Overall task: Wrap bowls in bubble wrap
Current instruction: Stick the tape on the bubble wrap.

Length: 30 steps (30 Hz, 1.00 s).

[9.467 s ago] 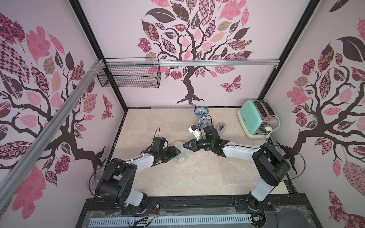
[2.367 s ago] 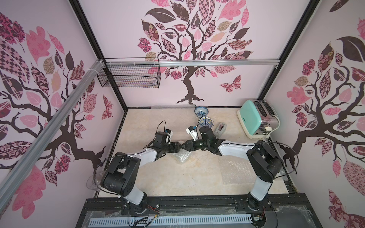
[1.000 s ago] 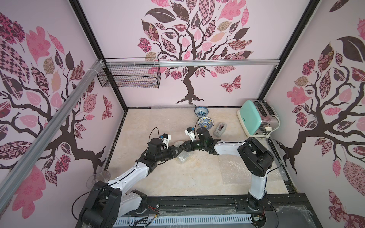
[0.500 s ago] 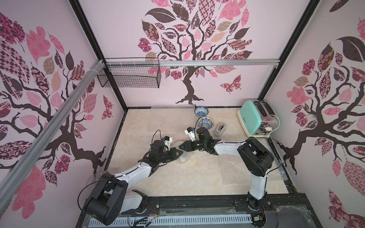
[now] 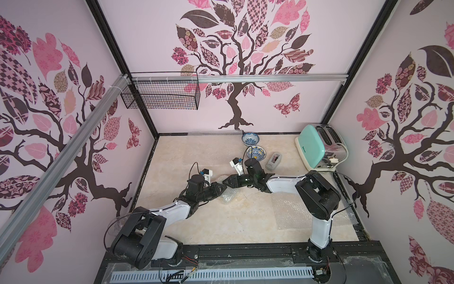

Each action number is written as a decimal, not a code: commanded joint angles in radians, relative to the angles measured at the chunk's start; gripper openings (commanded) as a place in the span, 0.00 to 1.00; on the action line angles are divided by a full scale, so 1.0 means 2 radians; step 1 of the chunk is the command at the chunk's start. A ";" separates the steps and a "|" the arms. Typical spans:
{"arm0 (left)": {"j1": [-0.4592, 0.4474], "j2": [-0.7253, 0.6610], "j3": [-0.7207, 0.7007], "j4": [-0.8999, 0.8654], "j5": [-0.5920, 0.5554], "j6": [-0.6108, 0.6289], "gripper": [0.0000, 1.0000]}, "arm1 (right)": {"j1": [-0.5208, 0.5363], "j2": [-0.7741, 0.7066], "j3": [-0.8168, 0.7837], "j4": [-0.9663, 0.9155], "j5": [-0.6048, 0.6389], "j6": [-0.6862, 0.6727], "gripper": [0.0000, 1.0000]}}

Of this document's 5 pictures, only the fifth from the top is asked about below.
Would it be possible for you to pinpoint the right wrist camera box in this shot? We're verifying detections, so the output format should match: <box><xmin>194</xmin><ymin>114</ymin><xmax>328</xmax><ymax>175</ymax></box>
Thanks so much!
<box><xmin>229</xmin><ymin>157</ymin><xmax>244</xmax><ymax>175</ymax></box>

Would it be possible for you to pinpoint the aluminium frame bar left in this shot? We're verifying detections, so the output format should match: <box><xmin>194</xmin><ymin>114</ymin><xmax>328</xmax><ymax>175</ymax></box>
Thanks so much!
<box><xmin>1</xmin><ymin>75</ymin><xmax>130</xmax><ymax>263</ymax></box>

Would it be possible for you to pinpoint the mint green toaster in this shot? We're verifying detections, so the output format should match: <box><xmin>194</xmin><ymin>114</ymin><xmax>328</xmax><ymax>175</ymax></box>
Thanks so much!
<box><xmin>294</xmin><ymin>124</ymin><xmax>349</xmax><ymax>172</ymax></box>

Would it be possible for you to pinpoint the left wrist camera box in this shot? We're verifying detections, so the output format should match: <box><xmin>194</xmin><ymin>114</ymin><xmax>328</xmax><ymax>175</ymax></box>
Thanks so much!
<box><xmin>200</xmin><ymin>169</ymin><xmax>213</xmax><ymax>183</ymax></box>

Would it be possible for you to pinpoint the white slotted cable duct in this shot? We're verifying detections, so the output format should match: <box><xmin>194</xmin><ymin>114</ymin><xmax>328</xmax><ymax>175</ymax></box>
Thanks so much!
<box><xmin>108</xmin><ymin>267</ymin><xmax>314</xmax><ymax>284</ymax></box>

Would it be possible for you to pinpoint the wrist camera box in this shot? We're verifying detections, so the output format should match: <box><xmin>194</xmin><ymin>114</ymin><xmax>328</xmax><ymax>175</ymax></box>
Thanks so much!
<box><xmin>229</xmin><ymin>157</ymin><xmax>244</xmax><ymax>175</ymax></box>
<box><xmin>200</xmin><ymin>169</ymin><xmax>213</xmax><ymax>183</ymax></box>

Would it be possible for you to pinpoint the blue yellow patterned bowl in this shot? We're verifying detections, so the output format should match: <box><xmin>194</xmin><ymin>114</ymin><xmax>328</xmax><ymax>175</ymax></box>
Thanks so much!
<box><xmin>246</xmin><ymin>146</ymin><xmax>267</xmax><ymax>162</ymax></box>

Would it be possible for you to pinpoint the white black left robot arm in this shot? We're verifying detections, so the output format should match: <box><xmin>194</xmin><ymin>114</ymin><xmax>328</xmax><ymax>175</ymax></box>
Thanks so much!
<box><xmin>106</xmin><ymin>174</ymin><xmax>227</xmax><ymax>269</ymax></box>

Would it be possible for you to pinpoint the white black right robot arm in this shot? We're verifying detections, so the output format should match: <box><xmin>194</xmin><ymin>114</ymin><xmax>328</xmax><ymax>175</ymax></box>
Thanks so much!
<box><xmin>222</xmin><ymin>158</ymin><xmax>341</xmax><ymax>250</ymax></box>

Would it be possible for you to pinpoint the grey tape dispenser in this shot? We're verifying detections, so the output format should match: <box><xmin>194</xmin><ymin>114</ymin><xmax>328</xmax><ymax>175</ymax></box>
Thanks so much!
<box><xmin>266</xmin><ymin>152</ymin><xmax>282</xmax><ymax>171</ymax></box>

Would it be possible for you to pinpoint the aluminium frame bar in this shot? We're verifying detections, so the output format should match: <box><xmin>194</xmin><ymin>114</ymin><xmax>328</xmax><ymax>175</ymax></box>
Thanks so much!
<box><xmin>1</xmin><ymin>75</ymin><xmax>130</xmax><ymax>263</ymax></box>
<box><xmin>198</xmin><ymin>73</ymin><xmax>349</xmax><ymax>84</ymax></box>

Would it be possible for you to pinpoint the blue white patterned bowl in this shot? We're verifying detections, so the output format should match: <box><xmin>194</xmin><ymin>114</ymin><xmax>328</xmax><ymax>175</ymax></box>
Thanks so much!
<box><xmin>241</xmin><ymin>132</ymin><xmax>260</xmax><ymax>146</ymax></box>

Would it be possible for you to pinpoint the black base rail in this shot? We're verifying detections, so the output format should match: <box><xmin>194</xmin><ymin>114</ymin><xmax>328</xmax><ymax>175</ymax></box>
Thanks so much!
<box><xmin>94</xmin><ymin>241</ymin><xmax>400</xmax><ymax>284</ymax></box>

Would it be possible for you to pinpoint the black wire wall basket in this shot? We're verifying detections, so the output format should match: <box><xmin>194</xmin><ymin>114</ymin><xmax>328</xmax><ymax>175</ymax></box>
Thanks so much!
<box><xmin>121</xmin><ymin>71</ymin><xmax>201</xmax><ymax>110</ymax></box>

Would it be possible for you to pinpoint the white toaster power cable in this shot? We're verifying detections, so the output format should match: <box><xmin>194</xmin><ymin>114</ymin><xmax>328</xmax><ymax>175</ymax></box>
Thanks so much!
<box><xmin>327</xmin><ymin>141</ymin><xmax>350</xmax><ymax>168</ymax></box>

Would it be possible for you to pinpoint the aluminium frame bar back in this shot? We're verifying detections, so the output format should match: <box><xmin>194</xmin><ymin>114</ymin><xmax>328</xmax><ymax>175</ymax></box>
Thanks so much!
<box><xmin>198</xmin><ymin>73</ymin><xmax>349</xmax><ymax>84</ymax></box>

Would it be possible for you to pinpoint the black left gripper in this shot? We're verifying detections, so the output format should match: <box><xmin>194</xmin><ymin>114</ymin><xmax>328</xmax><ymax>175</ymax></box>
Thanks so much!
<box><xmin>198</xmin><ymin>182</ymin><xmax>229</xmax><ymax>202</ymax></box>

